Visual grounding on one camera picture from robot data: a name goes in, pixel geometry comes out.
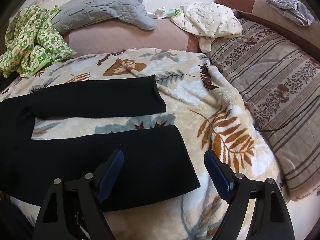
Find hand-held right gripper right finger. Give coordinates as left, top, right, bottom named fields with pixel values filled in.
left=204, top=150, right=295, bottom=240

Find grey quilted blanket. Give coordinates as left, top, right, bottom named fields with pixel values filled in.
left=51, top=0, right=156, bottom=34

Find grey crumpled garment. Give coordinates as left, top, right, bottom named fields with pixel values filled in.
left=266, top=0, right=315, bottom=27

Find black cable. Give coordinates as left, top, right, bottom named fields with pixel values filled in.
left=254, top=100, right=313, bottom=132

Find cream printed cloth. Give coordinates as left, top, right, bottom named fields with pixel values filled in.
left=171, top=2, right=243, bottom=53

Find leaf print fleece blanket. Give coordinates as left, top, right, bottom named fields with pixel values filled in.
left=0, top=47, right=290, bottom=240

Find black pants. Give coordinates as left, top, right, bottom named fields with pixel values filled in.
left=0, top=74, right=201, bottom=212

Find small white green cloth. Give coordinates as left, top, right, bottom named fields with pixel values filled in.
left=147, top=6, right=184, bottom=20

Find pink bed mat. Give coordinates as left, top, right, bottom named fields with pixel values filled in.
left=61, top=17, right=208, bottom=57

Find green patterned quilt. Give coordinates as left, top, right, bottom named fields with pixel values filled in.
left=0, top=5, right=77, bottom=78

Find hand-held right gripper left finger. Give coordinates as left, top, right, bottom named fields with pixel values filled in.
left=32, top=149, right=125, bottom=240

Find brown padded headboard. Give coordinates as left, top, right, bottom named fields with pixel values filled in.
left=215, top=0, right=320, bottom=63

